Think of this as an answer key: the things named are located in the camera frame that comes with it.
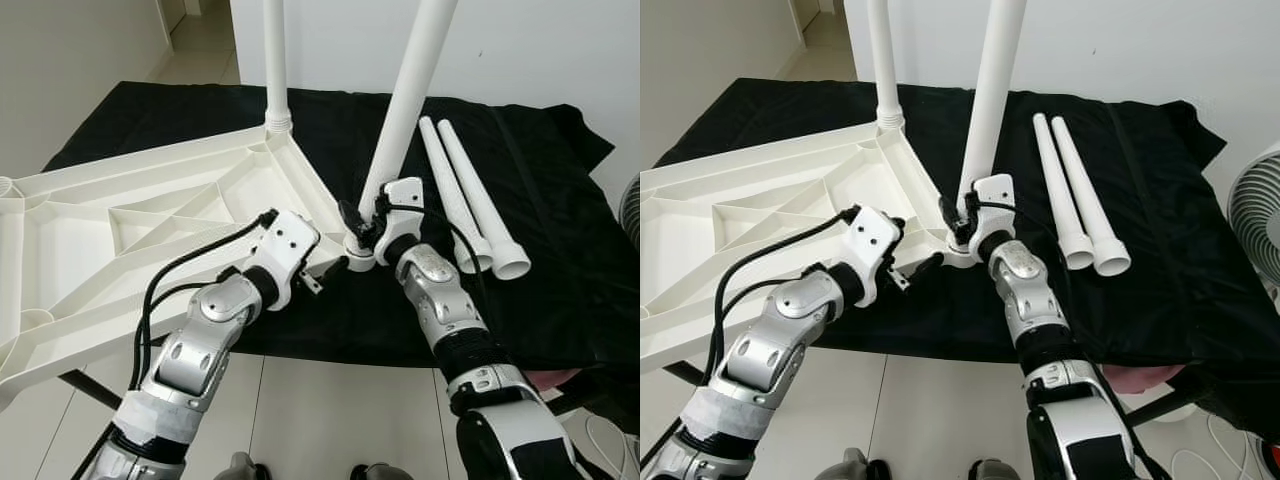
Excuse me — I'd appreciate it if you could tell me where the white power cable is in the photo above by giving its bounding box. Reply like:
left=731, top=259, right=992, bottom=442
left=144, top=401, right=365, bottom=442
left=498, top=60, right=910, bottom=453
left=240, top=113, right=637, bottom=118
left=580, top=410, right=641, bottom=480
left=1170, top=410, right=1280, bottom=480

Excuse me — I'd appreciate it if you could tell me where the white plastic table top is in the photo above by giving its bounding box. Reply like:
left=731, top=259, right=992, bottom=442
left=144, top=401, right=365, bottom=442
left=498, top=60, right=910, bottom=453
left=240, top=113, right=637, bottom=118
left=640, top=115, right=982, bottom=364
left=0, top=118, right=379, bottom=406

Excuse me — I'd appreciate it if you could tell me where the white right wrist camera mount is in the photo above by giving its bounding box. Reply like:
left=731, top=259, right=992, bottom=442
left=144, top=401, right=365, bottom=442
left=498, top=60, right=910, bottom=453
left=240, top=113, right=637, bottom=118
left=378, top=177, right=427, bottom=242
left=968, top=173, right=1017, bottom=242

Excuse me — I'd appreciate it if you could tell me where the black fabric table cover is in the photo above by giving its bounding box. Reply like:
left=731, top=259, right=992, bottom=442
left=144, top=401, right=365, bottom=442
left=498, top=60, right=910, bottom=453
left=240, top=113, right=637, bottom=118
left=45, top=80, right=641, bottom=373
left=655, top=78, right=1280, bottom=377

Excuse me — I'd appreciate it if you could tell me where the grey robot left leg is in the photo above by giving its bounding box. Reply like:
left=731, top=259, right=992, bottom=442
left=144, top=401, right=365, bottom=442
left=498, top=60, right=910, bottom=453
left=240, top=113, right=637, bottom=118
left=215, top=452, right=269, bottom=480
left=838, top=448, right=891, bottom=480

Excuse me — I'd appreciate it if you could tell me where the black metal table leg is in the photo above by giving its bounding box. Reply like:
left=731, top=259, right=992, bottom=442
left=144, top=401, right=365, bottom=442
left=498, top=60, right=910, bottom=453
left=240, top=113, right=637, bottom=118
left=545, top=385, right=612, bottom=417
left=58, top=370, right=122, bottom=412
left=660, top=360, right=712, bottom=387
left=1125, top=385, right=1212, bottom=427

